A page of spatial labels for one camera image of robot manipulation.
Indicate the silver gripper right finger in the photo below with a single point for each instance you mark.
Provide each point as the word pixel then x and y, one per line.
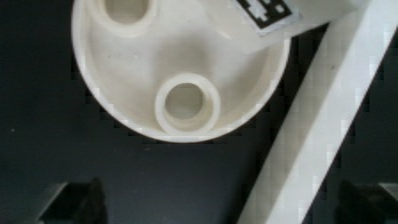
pixel 367 203

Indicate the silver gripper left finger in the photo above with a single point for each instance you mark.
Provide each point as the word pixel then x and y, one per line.
pixel 77 206

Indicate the white stool leg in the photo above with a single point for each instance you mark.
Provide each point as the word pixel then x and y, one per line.
pixel 276 19

